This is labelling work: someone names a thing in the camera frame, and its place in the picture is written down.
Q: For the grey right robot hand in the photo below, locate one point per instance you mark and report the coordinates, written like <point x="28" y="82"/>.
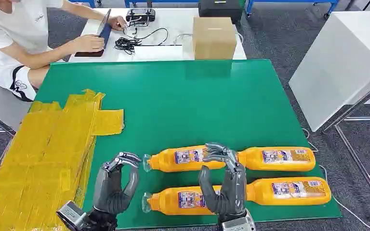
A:
<point x="233" y="191"/>

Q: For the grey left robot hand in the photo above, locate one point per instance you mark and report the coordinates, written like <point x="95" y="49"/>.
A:
<point x="108" y="191"/>

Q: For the orange drink bottle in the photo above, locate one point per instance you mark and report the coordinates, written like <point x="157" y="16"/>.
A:
<point x="261" y="194"/>
<point x="166" y="161"/>
<point x="166" y="201"/>
<point x="303" y="164"/>

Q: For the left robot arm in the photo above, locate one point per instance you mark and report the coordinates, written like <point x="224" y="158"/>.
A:
<point x="103" y="222"/>

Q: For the yellow sheet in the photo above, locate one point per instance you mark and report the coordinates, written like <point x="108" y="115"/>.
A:
<point x="41" y="159"/>

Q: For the green table mat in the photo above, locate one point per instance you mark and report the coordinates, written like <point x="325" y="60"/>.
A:
<point x="188" y="105"/>

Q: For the grey seat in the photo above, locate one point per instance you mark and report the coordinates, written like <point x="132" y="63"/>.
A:
<point x="0" y="102"/>

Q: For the person's right hand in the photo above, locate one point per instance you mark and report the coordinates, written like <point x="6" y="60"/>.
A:
<point x="89" y="43"/>

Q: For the person's hand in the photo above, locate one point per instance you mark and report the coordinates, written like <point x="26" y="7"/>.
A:
<point x="118" y="23"/>
<point x="89" y="43"/>

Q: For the brown cardboard box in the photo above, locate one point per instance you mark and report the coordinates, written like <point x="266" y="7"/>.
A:
<point x="213" y="38"/>

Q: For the tablet in blue case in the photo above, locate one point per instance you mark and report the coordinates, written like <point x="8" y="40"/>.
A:
<point x="105" y="32"/>

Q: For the white side table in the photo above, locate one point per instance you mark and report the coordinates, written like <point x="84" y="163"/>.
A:
<point x="338" y="63"/>

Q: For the person's left hand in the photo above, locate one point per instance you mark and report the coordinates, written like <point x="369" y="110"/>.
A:
<point x="118" y="23"/>

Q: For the white desk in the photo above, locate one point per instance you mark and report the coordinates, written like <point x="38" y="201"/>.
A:
<point x="178" y="22"/>

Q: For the black controller device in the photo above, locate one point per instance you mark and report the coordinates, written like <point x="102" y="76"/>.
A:
<point x="140" y="15"/>

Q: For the black case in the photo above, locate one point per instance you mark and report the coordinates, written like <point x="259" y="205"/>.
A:
<point x="220" y="11"/>

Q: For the person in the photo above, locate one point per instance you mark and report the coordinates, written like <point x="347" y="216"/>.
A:
<point x="12" y="28"/>

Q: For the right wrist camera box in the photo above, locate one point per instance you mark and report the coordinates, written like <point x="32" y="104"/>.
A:
<point x="239" y="225"/>

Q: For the metal table frame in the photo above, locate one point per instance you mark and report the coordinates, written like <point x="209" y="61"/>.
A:
<point x="357" y="105"/>

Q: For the blue metal frame with castor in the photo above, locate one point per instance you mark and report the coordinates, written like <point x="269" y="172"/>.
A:
<point x="300" y="1"/>

